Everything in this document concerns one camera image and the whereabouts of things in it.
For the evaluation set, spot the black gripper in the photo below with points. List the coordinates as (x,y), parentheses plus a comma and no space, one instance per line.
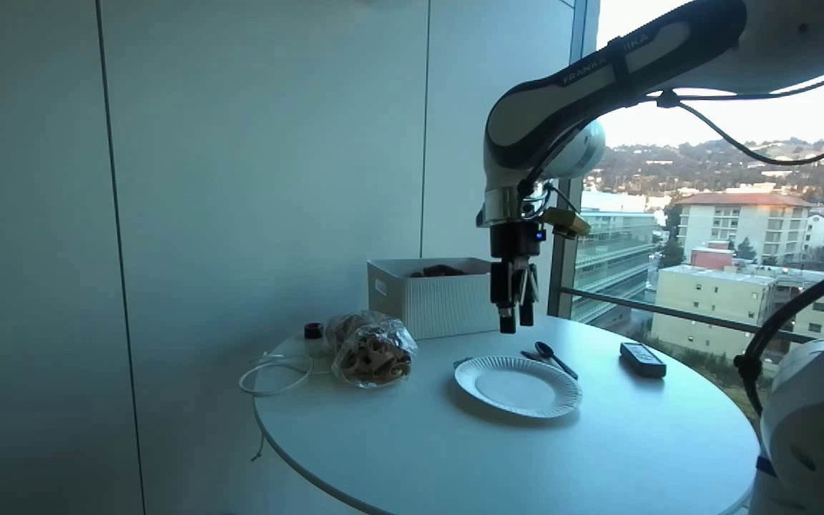
(514,245)

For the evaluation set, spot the black plastic spoon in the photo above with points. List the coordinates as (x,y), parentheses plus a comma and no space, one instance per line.
(557,358)

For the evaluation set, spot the clear bag of rubber bands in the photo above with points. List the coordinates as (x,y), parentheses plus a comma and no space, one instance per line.
(374,351)

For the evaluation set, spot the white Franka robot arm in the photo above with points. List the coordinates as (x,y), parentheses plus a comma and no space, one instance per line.
(566,105)

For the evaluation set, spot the white paper plate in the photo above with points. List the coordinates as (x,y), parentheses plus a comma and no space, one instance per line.
(517,390)

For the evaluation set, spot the white storage bin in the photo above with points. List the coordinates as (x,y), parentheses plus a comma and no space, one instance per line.
(430,305)

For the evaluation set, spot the dark items in bin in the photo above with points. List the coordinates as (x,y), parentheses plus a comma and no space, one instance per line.
(443,271)

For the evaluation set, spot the window railing bar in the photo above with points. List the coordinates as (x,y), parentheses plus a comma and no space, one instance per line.
(643,308)

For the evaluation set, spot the black rectangular box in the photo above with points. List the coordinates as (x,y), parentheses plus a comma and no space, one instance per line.
(643,363)

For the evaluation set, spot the small black cap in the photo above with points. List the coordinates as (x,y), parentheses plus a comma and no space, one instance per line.
(313,330)

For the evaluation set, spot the window frame post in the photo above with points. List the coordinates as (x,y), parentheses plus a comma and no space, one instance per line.
(584,29)

